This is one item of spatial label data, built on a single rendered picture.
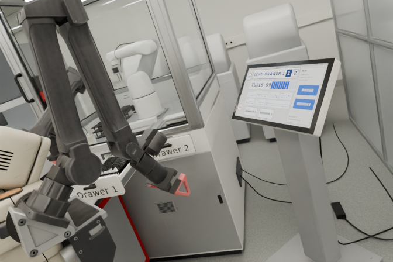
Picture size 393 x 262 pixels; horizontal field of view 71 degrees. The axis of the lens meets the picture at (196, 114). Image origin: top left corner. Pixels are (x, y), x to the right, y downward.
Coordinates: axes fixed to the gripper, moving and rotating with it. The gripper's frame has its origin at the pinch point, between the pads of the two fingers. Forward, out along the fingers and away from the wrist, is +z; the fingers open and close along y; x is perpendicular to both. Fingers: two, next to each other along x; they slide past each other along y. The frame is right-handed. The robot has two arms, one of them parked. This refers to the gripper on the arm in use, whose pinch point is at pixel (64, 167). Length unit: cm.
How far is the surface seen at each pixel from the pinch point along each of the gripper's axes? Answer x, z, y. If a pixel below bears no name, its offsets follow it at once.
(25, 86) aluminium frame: -24, -47, 21
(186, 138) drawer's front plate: -19, 6, -67
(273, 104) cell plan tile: -5, -8, -118
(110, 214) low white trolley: -1.1, 36.7, -12.4
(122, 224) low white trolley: -7, 50, -13
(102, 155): -21.4, 7.1, -9.7
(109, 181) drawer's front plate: 12.6, 6.7, -32.4
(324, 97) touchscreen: 11, -12, -136
